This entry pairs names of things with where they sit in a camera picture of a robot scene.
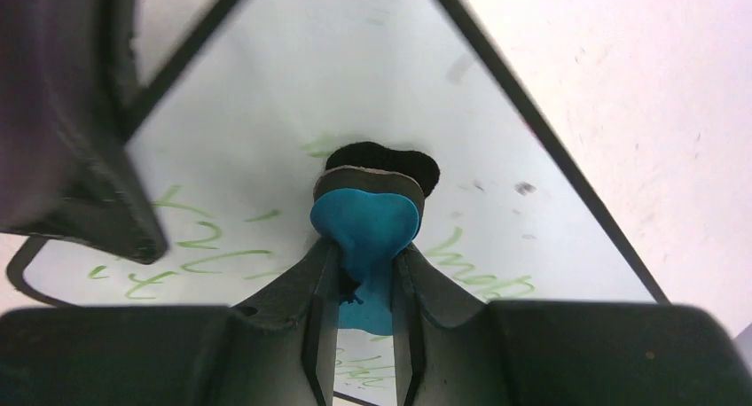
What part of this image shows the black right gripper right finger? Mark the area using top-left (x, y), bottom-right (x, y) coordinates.
top-left (391, 244), bottom-right (529, 405)

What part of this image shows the blue whiteboard eraser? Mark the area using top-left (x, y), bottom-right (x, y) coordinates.
top-left (309, 141), bottom-right (440, 336)

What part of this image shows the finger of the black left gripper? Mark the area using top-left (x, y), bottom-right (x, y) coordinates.
top-left (1, 0), bottom-right (167, 264)

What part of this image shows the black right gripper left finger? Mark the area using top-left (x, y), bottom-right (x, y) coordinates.
top-left (206, 238), bottom-right (341, 405)

